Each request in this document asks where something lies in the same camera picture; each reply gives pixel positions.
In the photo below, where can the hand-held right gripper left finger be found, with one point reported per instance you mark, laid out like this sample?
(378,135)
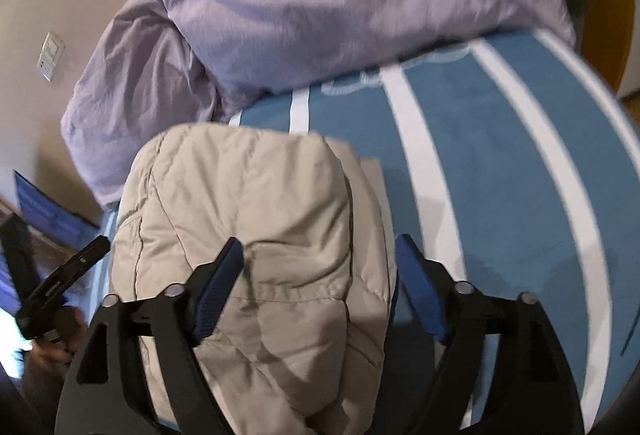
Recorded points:
(220,290)

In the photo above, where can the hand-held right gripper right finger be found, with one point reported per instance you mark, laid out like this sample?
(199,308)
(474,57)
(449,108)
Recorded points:
(420,295)

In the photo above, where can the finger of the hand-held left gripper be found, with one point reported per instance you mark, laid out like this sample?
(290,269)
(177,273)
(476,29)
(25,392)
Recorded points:
(75,265)
(22,260)

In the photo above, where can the beige puffer jacket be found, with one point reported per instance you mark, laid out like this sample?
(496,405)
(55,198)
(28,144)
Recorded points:
(250,215)

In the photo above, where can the person's left hand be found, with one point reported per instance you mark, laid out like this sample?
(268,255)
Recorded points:
(60,345)

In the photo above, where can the blue printed board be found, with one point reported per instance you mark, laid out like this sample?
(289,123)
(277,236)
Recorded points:
(50,210)

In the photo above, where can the blue white striped bed sheet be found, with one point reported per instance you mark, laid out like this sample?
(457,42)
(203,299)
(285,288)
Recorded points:
(500,165)

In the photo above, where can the crumpled lavender pillow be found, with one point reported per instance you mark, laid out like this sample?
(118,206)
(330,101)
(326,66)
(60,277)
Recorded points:
(140,105)

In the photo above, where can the lavender pillow on top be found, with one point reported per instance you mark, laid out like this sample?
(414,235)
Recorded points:
(350,0)

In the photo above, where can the wooden bed headboard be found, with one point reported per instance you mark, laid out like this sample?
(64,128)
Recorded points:
(607,15)

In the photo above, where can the white wall switch plate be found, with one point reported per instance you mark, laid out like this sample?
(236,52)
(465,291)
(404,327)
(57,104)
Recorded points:
(50,56)

